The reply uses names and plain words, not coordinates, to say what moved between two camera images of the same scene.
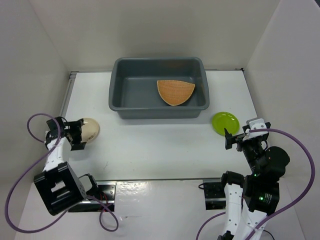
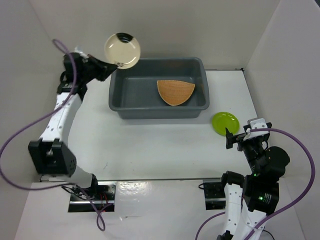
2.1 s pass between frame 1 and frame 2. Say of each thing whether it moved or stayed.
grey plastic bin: stayed
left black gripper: moved
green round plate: stayed
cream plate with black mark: moved
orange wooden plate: stayed
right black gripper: stayed
